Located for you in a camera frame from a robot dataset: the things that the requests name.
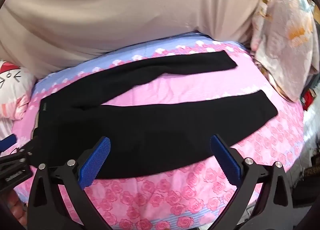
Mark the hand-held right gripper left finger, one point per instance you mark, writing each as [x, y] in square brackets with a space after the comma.
[96, 161]

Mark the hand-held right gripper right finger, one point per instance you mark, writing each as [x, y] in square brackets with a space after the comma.
[225, 161]

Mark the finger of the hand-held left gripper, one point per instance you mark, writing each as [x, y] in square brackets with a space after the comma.
[8, 141]
[28, 148]

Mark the black pants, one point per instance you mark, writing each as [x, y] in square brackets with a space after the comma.
[150, 125]

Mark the person's left hand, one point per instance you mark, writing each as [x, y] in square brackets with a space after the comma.
[16, 207]

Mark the pale satin bed sheet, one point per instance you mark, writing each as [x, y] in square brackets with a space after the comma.
[6, 127]

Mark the cartoon cat pillow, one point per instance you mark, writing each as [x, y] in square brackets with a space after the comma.
[15, 87]

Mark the pink rose print blanket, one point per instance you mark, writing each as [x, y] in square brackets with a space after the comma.
[175, 195]

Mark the white furry cloth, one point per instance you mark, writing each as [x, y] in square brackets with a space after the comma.
[312, 127]

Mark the red item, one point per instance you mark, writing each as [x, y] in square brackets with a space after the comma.
[309, 98]

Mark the white orange print fleece blanket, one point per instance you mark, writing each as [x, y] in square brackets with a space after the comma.
[282, 32]

